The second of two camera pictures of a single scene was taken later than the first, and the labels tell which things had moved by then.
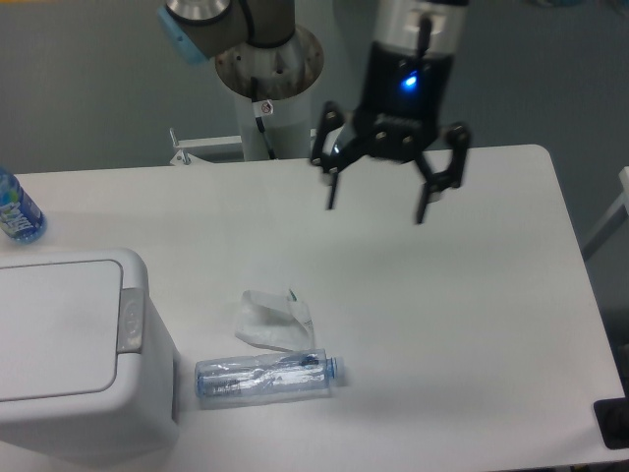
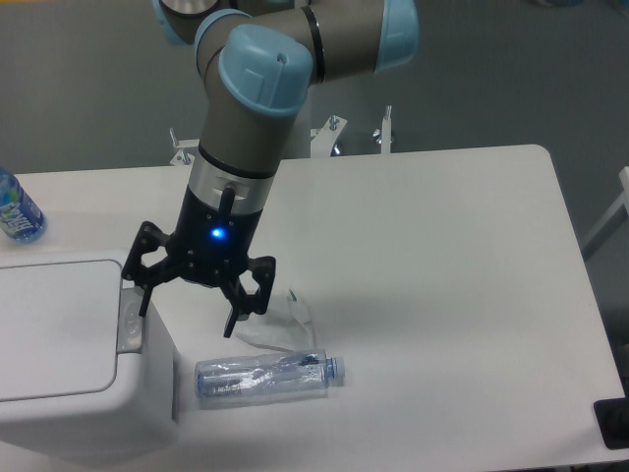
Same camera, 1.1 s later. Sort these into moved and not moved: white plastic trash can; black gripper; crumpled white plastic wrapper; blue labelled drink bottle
Moved: black gripper
Not moved: white plastic trash can; blue labelled drink bottle; crumpled white plastic wrapper
